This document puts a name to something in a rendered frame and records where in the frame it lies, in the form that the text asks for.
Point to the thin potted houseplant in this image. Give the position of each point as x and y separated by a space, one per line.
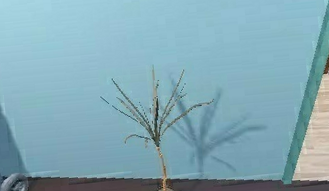
159 141

